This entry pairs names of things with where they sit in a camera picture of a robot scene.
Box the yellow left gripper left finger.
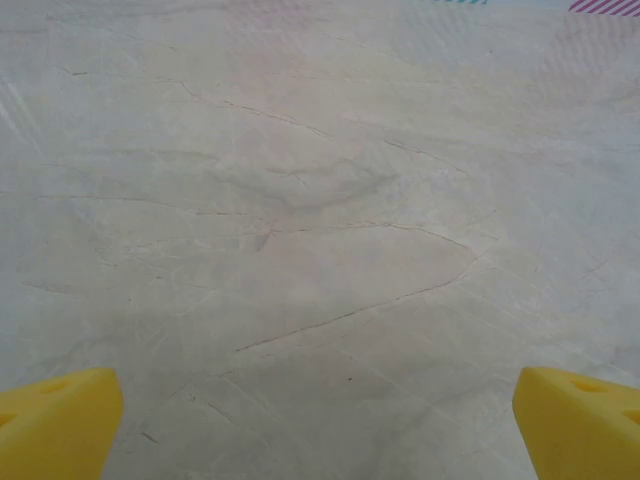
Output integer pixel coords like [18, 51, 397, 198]
[0, 366, 125, 480]

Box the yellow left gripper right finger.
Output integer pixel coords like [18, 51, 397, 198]
[511, 366, 640, 480]

